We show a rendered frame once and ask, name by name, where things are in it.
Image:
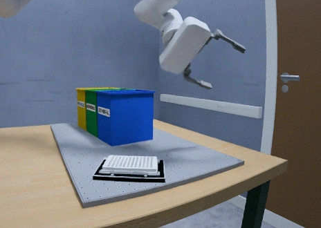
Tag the blue bin with label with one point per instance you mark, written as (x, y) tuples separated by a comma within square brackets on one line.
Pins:
[(125, 117)]

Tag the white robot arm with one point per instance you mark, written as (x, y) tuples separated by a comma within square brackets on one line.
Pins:
[(157, 13)]

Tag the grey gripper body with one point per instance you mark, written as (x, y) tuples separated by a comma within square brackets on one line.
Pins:
[(186, 42)]

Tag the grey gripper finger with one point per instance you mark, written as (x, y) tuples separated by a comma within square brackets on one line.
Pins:
[(186, 74), (218, 34)]

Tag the yellow open-top bin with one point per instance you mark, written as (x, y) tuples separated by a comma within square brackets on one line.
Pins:
[(81, 107)]

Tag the green bin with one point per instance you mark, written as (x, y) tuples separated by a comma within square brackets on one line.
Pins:
[(92, 109)]

